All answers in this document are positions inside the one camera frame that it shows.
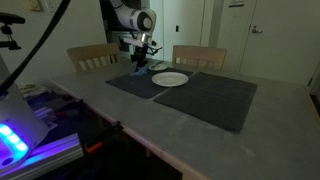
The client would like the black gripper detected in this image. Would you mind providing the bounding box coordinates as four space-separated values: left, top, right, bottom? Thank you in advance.
130 44 150 72

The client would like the light blue towel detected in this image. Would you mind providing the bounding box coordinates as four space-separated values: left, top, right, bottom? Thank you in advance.
129 62 150 78

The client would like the small white plate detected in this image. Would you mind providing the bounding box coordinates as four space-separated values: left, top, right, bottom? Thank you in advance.
148 62 169 72

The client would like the dark placemat under small plate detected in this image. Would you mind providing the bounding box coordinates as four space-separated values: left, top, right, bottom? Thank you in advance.
105 65 195 100

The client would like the large white plate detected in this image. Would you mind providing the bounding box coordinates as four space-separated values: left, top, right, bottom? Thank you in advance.
151 71 190 88

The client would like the dark placemat without small plate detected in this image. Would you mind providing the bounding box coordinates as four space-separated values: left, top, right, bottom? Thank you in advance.
153 71 258 135

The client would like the metal spoon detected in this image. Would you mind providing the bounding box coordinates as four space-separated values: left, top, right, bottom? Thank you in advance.
149 60 164 69

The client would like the brown wooden slatted chair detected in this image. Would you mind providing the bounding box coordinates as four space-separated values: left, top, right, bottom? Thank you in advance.
66 42 122 73

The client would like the pale papers pile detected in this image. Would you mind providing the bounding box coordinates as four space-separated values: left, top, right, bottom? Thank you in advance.
18 81 51 100

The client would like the white panel with cyan lights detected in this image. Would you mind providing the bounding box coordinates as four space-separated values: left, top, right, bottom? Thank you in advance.
0 54 51 174

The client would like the thin black camera cable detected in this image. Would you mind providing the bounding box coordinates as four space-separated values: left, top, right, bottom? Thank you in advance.
146 45 165 57

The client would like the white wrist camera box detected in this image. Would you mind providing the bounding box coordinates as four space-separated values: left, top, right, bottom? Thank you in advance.
121 36 150 48

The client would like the wooden chair by handled door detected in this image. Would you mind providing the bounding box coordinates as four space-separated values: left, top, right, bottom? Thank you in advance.
171 44 228 71

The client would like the black clamp with red handle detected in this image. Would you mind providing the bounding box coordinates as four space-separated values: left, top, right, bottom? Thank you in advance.
82 120 125 156

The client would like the long thick black cable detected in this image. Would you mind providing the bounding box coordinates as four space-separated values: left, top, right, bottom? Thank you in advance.
0 0 73 96

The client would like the white wall plate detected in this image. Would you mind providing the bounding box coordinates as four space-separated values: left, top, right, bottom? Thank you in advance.
228 0 246 8

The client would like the metal door lever handle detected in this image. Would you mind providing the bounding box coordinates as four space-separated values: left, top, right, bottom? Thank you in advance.
250 24 264 35

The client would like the yellowish wall thermostat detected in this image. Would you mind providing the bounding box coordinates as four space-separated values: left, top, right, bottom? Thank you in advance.
25 0 43 12

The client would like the aluminium rail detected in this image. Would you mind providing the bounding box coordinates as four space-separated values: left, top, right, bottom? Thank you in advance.
0 132 85 180

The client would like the black camera on mount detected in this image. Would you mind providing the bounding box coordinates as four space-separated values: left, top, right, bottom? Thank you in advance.
0 12 27 52

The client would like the white door with lever handle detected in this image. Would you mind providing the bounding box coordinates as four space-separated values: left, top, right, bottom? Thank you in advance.
240 0 320 87

